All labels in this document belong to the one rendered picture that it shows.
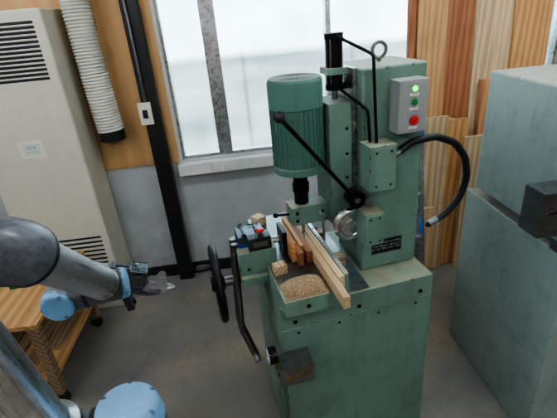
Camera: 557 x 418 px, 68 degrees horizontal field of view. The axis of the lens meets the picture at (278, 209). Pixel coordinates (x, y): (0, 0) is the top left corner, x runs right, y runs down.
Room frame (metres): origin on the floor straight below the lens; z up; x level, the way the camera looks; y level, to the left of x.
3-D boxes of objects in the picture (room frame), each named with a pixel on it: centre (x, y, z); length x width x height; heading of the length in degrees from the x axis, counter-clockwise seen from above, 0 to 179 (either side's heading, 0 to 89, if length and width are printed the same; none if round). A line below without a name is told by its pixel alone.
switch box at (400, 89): (1.27, -0.43, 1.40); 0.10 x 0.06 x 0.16; 103
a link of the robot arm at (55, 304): (0.98, 0.63, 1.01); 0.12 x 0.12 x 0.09; 12
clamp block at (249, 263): (1.29, 0.10, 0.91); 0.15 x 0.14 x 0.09; 13
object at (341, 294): (1.25, -0.11, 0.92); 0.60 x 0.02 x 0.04; 13
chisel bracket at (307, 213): (1.34, -0.10, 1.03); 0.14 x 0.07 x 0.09; 103
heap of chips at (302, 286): (1.07, -0.06, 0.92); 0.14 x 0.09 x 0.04; 103
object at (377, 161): (1.24, -0.33, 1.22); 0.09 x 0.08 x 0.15; 103
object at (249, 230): (1.28, 0.10, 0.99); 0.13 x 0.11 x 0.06; 13
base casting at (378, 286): (1.37, -0.20, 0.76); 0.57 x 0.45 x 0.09; 103
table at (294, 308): (1.31, 0.02, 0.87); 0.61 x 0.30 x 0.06; 13
